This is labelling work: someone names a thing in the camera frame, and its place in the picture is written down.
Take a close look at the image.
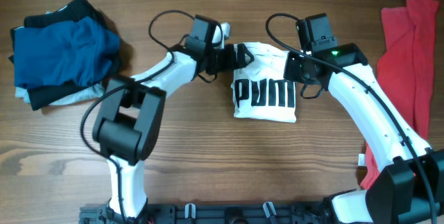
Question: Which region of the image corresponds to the white t-shirt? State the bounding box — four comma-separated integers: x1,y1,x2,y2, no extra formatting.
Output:
231,42,296,123

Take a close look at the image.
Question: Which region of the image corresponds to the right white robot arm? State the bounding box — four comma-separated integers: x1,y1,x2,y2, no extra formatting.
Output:
284,44,443,223

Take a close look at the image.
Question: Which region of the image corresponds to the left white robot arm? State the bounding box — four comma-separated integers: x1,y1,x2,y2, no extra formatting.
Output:
92,24,254,223

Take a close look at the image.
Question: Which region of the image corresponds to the red t-shirt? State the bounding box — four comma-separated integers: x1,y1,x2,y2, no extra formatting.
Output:
357,0,441,190

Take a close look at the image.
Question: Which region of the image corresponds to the blue folded shirt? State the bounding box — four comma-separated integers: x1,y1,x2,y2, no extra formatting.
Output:
13,17,120,89

